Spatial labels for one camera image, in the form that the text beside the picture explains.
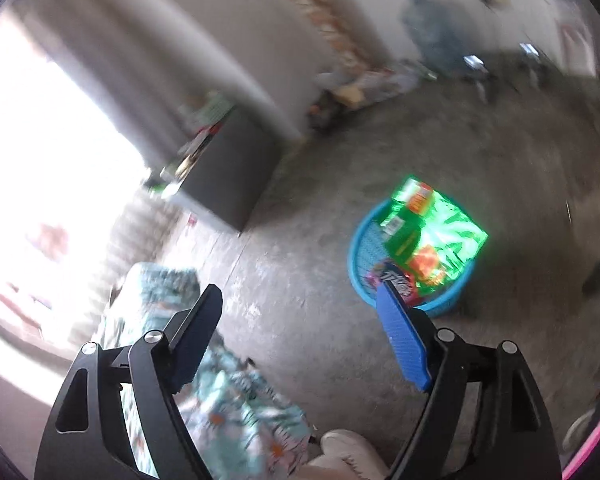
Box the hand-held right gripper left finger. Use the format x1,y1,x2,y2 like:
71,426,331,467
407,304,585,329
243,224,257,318
32,283,224,480

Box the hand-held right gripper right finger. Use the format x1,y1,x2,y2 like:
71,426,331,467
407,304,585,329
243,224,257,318
374,279,564,480

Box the pink printed snack packet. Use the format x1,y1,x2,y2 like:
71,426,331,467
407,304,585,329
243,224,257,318
365,259,422,309

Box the blue plastic basket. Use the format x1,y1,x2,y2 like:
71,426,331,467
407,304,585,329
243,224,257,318
347,195,487,318

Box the large green snack bag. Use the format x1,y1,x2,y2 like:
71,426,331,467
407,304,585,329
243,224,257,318
379,176,489,302

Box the floral blanket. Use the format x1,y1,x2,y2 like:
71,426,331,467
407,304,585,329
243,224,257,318
97,262,312,480

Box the white slipper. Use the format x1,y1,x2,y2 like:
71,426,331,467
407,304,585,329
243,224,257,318
304,429,392,480

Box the grey cabinet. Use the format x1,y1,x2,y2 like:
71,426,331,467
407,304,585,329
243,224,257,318
157,105,282,234

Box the pink cloth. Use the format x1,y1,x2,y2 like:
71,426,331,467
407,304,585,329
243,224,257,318
561,399,600,480

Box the green white packets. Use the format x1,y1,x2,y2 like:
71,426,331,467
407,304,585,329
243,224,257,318
179,90,234,132

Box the dark bag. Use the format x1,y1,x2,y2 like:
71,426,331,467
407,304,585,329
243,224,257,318
307,95,348,133

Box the pile of plastic bottles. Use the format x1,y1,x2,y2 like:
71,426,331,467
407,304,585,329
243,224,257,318
317,62,431,106

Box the metal chair leg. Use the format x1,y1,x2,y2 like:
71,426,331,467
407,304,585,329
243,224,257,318
519,42,544,87
462,54,497,104

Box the grey curtain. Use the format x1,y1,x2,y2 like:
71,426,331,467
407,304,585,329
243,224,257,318
10,0,306,171

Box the blue water jug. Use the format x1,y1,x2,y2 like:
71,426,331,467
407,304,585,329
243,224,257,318
399,0,469,74

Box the tall patterned box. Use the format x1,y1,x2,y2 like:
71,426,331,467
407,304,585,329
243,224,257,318
281,0,382,75

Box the white water dispenser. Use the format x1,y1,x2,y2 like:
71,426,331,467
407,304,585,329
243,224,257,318
556,21,599,79

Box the wooden slat frame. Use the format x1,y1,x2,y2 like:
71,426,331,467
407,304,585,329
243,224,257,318
87,195,191,311

